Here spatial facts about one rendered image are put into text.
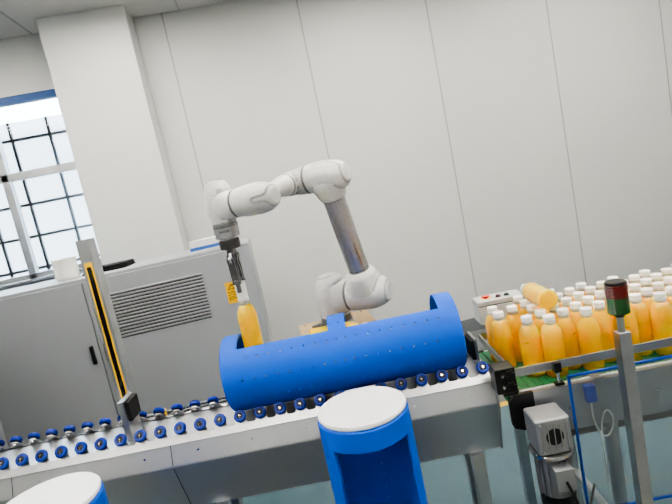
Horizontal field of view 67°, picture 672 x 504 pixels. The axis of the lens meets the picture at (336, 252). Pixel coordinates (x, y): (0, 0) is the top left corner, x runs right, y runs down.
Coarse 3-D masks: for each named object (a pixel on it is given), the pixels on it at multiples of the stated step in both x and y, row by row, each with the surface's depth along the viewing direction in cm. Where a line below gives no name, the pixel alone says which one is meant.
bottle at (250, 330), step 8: (240, 304) 189; (248, 304) 189; (240, 312) 188; (248, 312) 188; (256, 312) 191; (240, 320) 188; (248, 320) 188; (256, 320) 190; (240, 328) 190; (248, 328) 188; (256, 328) 189; (248, 336) 188; (256, 336) 189; (248, 344) 189; (256, 344) 189
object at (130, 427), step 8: (120, 400) 194; (128, 400) 194; (136, 400) 199; (120, 408) 192; (128, 408) 193; (136, 408) 198; (120, 416) 192; (128, 416) 193; (136, 416) 200; (128, 424) 193; (136, 424) 199; (128, 432) 193; (128, 440) 194
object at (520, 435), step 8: (520, 432) 228; (520, 440) 229; (520, 448) 229; (520, 456) 230; (528, 456) 230; (520, 464) 233; (528, 464) 230; (528, 472) 231; (528, 480) 231; (528, 488) 232; (528, 496) 233
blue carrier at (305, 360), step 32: (384, 320) 184; (416, 320) 182; (448, 320) 181; (224, 352) 185; (256, 352) 183; (288, 352) 182; (320, 352) 181; (352, 352) 180; (384, 352) 180; (416, 352) 180; (448, 352) 181; (224, 384) 181; (256, 384) 181; (288, 384) 182; (320, 384) 183; (352, 384) 185
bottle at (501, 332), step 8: (496, 320) 194; (504, 320) 193; (496, 328) 193; (504, 328) 192; (496, 336) 193; (504, 336) 192; (496, 344) 194; (504, 344) 192; (512, 344) 193; (504, 352) 193; (512, 352) 193; (496, 360) 197; (512, 360) 193
